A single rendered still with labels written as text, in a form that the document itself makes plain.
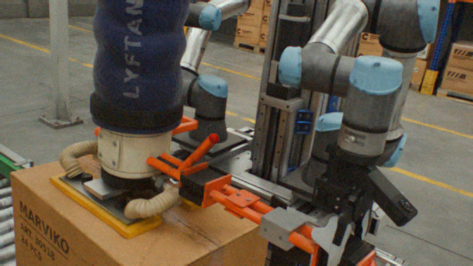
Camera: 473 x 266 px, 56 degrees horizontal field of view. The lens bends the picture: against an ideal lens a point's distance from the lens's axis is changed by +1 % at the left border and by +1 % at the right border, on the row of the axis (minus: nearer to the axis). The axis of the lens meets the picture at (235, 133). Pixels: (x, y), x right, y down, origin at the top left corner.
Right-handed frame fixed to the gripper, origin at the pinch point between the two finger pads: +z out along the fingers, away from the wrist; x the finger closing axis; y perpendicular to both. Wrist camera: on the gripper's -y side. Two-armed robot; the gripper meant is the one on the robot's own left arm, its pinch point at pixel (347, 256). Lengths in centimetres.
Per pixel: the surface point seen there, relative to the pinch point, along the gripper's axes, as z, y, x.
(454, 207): 115, 34, -310
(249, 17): 36, 555, -675
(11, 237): 65, 135, 0
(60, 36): 29, 365, -152
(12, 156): 58, 196, -29
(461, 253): 117, 11, -242
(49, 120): 111, 369, -141
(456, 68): 58, 153, -703
